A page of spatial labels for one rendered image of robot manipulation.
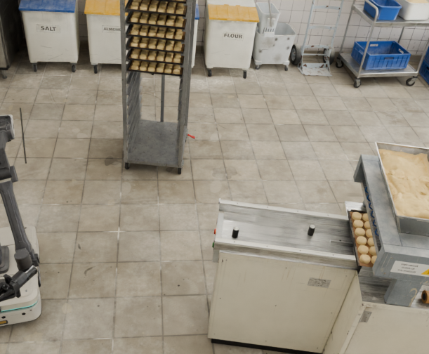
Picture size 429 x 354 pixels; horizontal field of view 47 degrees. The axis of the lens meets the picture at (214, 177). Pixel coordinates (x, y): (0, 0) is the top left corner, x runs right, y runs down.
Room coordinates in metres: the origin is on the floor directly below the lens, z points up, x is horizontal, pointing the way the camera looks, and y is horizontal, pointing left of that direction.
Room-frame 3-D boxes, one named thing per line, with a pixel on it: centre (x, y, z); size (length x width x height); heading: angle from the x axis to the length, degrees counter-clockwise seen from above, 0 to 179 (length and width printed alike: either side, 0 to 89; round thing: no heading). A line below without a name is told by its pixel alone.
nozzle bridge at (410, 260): (1.85, -0.93, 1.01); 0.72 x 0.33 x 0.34; 179
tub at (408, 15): (5.75, -1.98, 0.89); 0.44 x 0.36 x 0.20; 19
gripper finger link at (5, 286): (1.17, 0.77, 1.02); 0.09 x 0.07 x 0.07; 156
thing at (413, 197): (1.85, -0.93, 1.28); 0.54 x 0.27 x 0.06; 179
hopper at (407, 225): (1.85, -0.93, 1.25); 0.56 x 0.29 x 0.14; 179
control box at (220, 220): (1.87, -0.06, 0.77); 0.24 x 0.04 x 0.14; 179
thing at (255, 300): (1.86, -0.42, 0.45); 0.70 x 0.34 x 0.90; 89
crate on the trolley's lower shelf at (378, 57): (5.69, -1.81, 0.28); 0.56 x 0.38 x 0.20; 109
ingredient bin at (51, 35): (5.10, 1.94, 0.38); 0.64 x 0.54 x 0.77; 13
